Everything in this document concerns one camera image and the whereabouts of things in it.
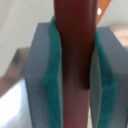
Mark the beige woven placemat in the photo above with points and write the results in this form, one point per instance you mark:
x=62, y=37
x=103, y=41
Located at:
x=19, y=19

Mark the knife with wooden handle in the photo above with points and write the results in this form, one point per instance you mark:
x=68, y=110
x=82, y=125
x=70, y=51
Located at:
x=102, y=7

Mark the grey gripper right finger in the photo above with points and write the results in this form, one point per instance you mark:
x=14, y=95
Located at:
x=108, y=81

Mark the brown toy sausage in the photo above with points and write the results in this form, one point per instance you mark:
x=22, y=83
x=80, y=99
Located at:
x=76, y=23

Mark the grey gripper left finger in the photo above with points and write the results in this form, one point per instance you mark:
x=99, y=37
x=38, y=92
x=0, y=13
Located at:
x=43, y=75

